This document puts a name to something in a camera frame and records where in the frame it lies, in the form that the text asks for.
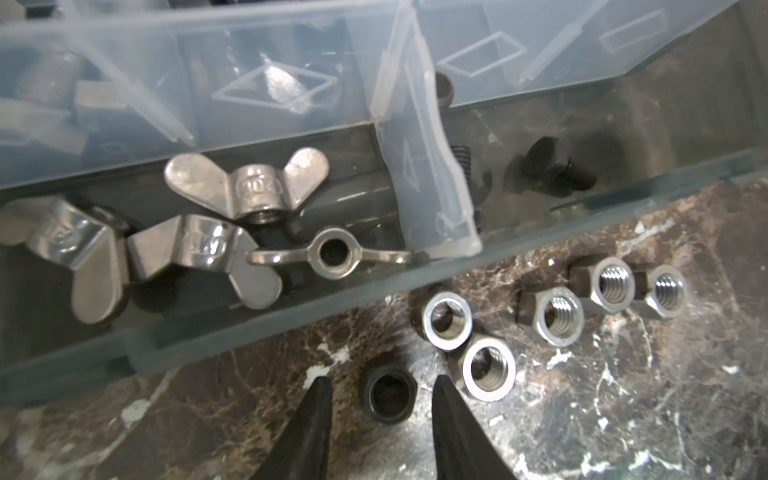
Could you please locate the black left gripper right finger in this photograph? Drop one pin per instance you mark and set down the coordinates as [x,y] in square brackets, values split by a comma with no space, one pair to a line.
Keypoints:
[462,449]

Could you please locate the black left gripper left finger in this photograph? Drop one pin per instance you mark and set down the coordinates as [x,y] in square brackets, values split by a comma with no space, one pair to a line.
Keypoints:
[302,450]

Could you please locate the silver hex nut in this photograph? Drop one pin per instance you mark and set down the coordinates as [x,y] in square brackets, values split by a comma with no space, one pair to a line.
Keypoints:
[553,316]
[484,368]
[444,320]
[660,291]
[604,284]

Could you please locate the dark hex nut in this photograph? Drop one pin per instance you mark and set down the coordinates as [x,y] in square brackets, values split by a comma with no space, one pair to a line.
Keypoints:
[388,393]

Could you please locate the silver eye bolt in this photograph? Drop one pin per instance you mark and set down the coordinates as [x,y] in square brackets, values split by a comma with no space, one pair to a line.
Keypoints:
[334,253]

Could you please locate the silver wing nut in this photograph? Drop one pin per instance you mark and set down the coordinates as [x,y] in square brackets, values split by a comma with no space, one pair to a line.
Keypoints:
[256,193]
[87,239]
[207,244]

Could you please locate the black small screw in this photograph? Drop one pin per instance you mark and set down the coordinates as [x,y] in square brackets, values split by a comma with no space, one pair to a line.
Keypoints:
[548,160]

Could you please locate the clear plastic organizer box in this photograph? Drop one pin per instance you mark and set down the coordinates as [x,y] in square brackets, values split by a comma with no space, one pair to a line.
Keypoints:
[657,98]

